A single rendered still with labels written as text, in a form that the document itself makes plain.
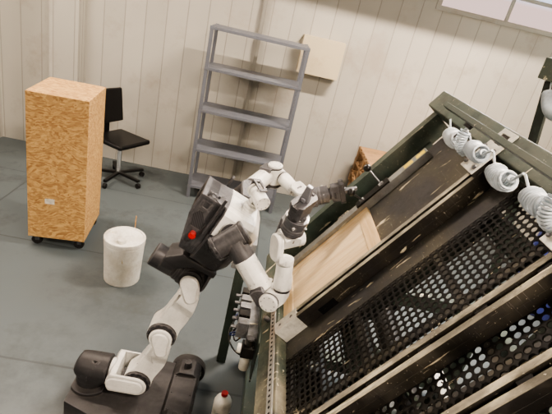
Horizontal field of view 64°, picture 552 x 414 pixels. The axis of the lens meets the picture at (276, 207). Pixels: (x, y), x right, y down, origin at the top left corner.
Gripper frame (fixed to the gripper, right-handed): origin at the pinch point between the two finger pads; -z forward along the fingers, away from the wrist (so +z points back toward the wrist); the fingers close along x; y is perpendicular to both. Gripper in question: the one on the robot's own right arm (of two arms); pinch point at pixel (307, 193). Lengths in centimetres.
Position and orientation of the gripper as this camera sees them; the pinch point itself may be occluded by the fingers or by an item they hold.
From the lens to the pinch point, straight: 149.9
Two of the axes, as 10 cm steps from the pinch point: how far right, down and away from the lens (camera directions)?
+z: -2.8, 7.2, 6.3
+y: 7.5, 5.7, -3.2
